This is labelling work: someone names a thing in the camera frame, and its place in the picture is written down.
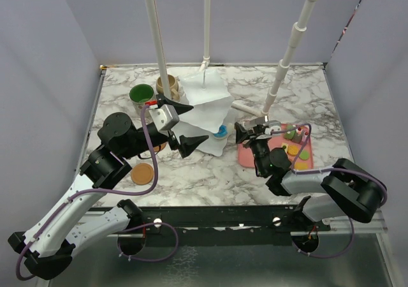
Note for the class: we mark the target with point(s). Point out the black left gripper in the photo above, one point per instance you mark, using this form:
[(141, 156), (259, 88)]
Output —
[(187, 145)]

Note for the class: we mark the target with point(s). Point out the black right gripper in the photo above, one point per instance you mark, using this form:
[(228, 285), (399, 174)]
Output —
[(243, 133)]

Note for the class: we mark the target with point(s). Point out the three tier white stand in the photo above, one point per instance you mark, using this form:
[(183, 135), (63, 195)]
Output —
[(207, 92)]

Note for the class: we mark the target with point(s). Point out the blue glazed donut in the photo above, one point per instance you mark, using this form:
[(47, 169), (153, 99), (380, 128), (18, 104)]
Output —
[(222, 133)]

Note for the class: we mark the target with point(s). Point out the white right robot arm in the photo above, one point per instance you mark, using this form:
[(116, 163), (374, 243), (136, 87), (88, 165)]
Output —
[(343, 189)]

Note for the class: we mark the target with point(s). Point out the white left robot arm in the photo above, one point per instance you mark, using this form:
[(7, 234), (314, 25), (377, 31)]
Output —
[(46, 249)]

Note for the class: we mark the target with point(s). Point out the yellow sponge cake square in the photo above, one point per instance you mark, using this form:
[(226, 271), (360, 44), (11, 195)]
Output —
[(283, 146)]

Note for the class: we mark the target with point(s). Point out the orange sandwich biscuit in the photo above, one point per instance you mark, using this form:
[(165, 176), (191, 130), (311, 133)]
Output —
[(293, 150)]

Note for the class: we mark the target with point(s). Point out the wooden coaster far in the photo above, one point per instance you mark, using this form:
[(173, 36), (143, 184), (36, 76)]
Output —
[(160, 147)]

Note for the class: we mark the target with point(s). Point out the wooden coaster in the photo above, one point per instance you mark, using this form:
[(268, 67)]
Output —
[(160, 147), (142, 174)]

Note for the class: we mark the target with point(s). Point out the yellow rectangular biscuit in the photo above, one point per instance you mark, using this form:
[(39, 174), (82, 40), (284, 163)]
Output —
[(301, 166)]

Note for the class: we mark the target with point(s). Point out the green swiss roll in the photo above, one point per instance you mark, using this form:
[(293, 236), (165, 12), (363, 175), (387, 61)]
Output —
[(290, 134)]

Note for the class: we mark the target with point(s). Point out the pink serving tray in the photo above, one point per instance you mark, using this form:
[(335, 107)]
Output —
[(272, 146)]

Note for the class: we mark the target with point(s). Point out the green round biscuit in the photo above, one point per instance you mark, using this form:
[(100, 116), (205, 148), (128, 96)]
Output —
[(304, 155)]

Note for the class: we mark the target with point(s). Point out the green interior mug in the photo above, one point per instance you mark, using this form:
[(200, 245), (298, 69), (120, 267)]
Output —
[(140, 94)]

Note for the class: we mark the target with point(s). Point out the pink cake slice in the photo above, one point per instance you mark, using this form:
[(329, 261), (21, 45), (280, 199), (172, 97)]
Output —
[(306, 137)]

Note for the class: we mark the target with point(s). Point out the wooden coaster near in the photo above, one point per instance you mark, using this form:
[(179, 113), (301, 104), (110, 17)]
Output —
[(142, 174)]

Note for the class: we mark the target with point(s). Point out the left white pvc pole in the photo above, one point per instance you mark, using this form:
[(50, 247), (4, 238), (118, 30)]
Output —
[(156, 36)]

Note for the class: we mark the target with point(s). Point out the middle white pvc pole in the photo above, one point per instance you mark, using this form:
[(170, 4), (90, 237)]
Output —
[(206, 45)]

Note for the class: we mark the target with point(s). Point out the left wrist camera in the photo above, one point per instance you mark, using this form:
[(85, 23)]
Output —
[(164, 117)]

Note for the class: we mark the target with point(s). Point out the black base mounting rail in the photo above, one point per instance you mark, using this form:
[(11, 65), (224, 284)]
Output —
[(216, 226)]

